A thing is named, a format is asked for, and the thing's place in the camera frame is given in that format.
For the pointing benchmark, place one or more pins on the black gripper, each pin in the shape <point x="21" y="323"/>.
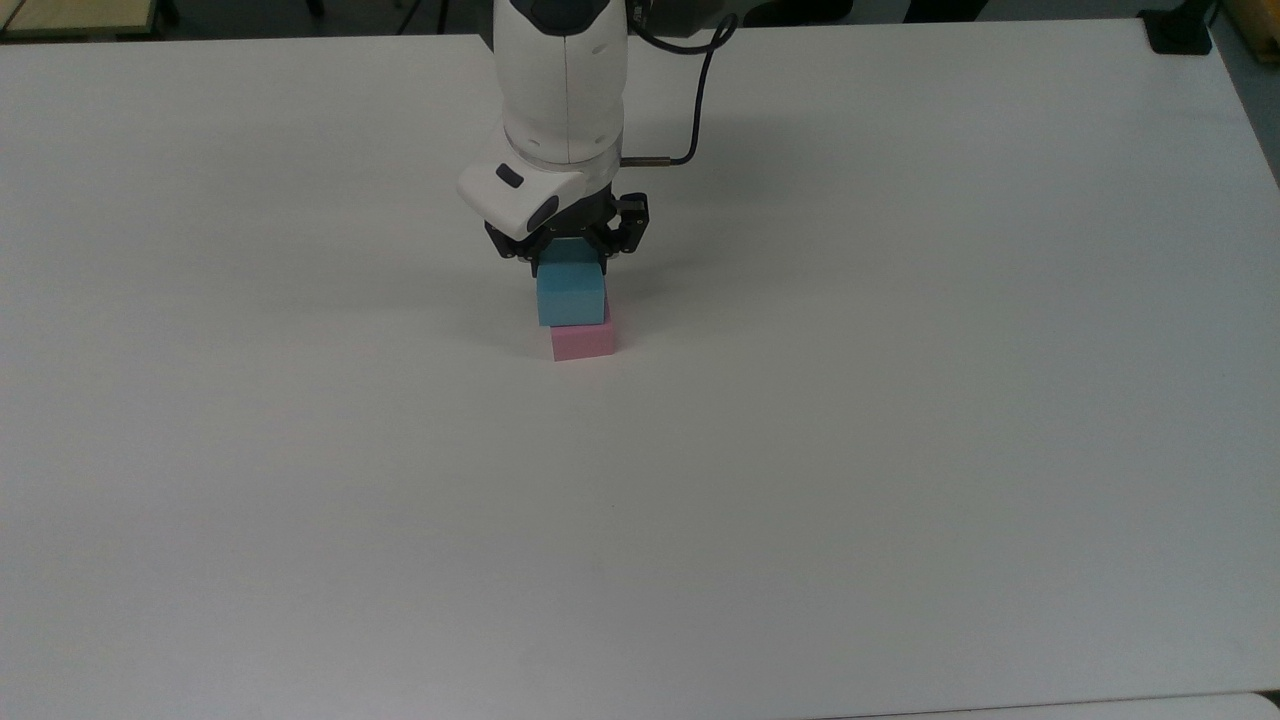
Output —
<point x="590" y="215"/>

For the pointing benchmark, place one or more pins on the pink foam cube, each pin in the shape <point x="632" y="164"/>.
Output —
<point x="584" y="343"/>

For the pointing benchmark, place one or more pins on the wooden furniture edge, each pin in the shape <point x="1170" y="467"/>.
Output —
<point x="1255" y="25"/>

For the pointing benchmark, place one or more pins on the blue foam cube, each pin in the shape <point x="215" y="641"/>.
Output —
<point x="571" y="292"/>

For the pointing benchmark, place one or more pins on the light wooden table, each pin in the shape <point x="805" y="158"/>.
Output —
<point x="78" y="16"/>

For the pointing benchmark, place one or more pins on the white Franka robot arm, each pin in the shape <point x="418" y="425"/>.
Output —
<point x="560" y="90"/>

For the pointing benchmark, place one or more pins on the black table clamp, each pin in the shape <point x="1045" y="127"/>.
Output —
<point x="1178" y="34"/>

